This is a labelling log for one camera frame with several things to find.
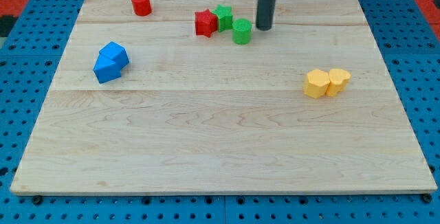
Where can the blue triangular block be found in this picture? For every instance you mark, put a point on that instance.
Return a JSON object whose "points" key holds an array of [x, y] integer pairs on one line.
{"points": [[106, 69]]}

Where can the yellow heart block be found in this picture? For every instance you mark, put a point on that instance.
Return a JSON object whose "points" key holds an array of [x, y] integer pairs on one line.
{"points": [[339, 78]]}

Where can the yellow pentagon block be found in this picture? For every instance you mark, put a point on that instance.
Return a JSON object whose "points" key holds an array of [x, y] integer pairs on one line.
{"points": [[316, 83]]}

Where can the blue cube block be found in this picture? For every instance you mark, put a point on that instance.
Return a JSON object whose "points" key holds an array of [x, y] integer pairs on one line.
{"points": [[116, 53]]}

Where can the red star block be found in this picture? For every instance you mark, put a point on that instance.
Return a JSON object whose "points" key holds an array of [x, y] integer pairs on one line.
{"points": [[205, 23]]}

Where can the green cylinder block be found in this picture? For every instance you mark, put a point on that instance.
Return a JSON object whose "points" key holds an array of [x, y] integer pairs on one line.
{"points": [[241, 31]]}

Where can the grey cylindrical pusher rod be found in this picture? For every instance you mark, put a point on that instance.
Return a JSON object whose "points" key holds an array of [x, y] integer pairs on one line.
{"points": [[265, 14]]}

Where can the light wooden board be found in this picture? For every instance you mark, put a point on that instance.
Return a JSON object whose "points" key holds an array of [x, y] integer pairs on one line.
{"points": [[197, 115]]}

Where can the green star block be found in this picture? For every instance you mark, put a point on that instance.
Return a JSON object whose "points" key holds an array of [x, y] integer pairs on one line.
{"points": [[224, 17]]}

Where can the red cylinder block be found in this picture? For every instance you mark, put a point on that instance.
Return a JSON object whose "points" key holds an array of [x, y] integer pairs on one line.
{"points": [[141, 7]]}

